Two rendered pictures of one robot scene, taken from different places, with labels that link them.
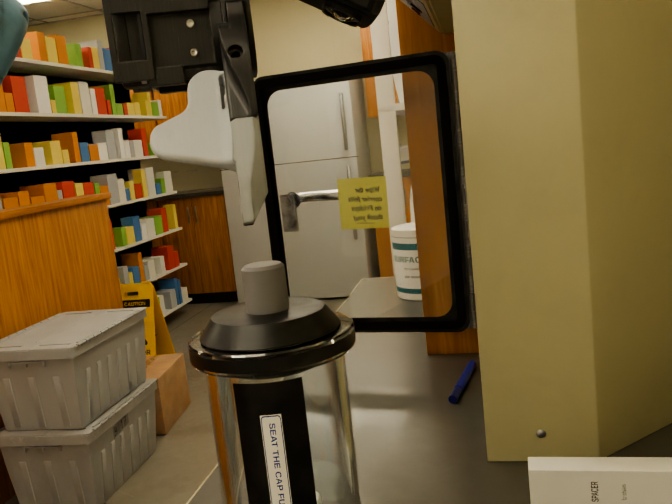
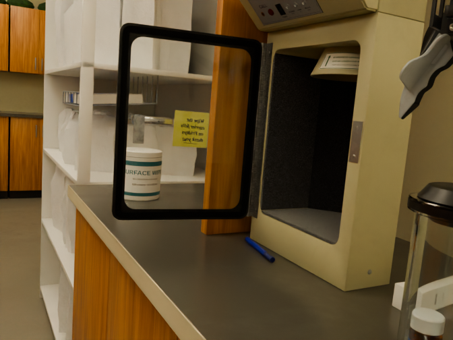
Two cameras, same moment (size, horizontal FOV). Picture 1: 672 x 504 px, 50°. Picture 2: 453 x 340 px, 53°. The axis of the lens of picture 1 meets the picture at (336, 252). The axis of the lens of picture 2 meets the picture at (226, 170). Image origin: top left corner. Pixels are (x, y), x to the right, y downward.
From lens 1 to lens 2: 0.60 m
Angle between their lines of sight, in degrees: 41
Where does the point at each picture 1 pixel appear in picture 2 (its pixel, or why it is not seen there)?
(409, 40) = (227, 27)
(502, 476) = (363, 297)
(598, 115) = not seen: hidden behind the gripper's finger
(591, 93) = not seen: hidden behind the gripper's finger
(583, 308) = (397, 201)
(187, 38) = not seen: outside the picture
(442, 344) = (216, 227)
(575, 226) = (402, 156)
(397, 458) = (296, 296)
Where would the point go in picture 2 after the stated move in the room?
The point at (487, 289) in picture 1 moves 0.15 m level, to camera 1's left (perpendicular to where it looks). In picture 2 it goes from (363, 188) to (305, 195)
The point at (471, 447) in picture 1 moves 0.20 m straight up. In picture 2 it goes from (323, 285) to (336, 175)
